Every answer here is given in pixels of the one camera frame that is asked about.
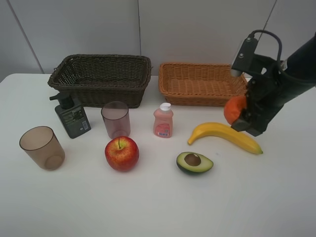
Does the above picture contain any yellow banana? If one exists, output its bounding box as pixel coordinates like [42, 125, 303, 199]
[188, 122, 263, 155]

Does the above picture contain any purple translucent plastic cup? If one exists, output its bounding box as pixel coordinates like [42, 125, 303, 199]
[101, 101, 131, 139]

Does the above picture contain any red yellow apple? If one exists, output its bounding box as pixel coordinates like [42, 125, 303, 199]
[105, 136, 139, 172]

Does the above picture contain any orange wicker basket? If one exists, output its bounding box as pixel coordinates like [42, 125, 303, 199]
[158, 63, 247, 107]

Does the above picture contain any pink bottle white cap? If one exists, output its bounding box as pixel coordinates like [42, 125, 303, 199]
[153, 103, 173, 138]

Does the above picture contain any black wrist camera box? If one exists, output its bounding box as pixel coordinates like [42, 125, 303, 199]
[231, 36, 258, 77]

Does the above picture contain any black camera cable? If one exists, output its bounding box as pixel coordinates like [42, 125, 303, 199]
[248, 30, 288, 75]

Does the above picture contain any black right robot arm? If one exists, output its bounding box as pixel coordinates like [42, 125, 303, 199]
[231, 30, 316, 136]

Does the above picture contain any dark green pump bottle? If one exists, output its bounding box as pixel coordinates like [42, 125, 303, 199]
[49, 92, 91, 139]

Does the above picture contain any halved avocado with pit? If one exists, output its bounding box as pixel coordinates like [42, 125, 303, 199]
[176, 152, 214, 175]

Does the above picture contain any brown translucent plastic cup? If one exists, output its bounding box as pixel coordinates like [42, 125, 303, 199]
[19, 126, 65, 170]

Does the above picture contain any dark brown wicker basket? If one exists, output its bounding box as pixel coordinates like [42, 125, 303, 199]
[48, 54, 152, 109]

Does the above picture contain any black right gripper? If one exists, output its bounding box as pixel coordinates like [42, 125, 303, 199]
[231, 55, 282, 137]

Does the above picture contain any orange mandarin fruit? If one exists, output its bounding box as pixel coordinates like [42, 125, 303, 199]
[224, 95, 247, 125]

